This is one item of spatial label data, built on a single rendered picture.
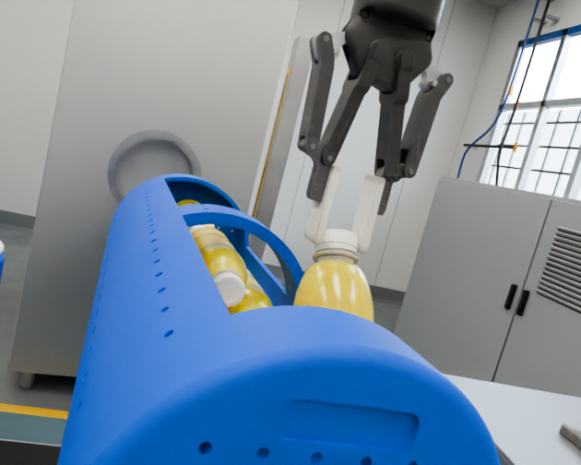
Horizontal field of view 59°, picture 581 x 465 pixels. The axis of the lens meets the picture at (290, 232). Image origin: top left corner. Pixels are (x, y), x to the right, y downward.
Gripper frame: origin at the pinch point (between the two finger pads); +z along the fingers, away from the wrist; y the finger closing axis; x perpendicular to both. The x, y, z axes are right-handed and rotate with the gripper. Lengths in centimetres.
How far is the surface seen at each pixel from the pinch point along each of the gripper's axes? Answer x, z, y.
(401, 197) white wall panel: -462, 11, -271
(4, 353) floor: -230, 128, 60
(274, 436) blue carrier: 19.6, 10.7, 9.3
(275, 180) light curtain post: -122, 5, -28
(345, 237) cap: 1.8, 2.2, 0.0
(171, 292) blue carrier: 5.2, 8.4, 14.3
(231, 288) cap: -13.9, 12.9, 5.1
